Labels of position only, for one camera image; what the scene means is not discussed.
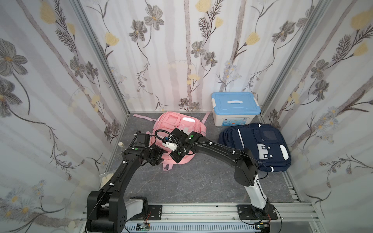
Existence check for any pink backpack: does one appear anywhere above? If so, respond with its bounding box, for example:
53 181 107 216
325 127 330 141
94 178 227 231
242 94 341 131
134 112 210 171

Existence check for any navy blue backpack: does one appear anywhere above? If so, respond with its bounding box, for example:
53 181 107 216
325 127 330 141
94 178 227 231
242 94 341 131
218 123 291 172

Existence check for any small circuit board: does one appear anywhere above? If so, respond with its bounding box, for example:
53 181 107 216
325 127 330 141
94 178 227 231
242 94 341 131
136 223 151 231

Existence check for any bag of white pieces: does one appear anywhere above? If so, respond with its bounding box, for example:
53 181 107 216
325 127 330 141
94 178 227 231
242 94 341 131
100 173 114 188

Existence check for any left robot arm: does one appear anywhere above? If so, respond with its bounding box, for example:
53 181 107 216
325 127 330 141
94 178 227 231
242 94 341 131
85 131 164 233

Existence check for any white slotted cable duct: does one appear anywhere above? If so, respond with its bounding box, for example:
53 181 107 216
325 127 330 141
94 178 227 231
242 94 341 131
122 222 261 233

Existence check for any white box with blue lid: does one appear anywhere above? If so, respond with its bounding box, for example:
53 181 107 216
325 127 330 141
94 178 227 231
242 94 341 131
211 92 261 127

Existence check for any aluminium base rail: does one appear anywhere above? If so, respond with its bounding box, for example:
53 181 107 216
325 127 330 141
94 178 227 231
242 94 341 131
78 202 321 233

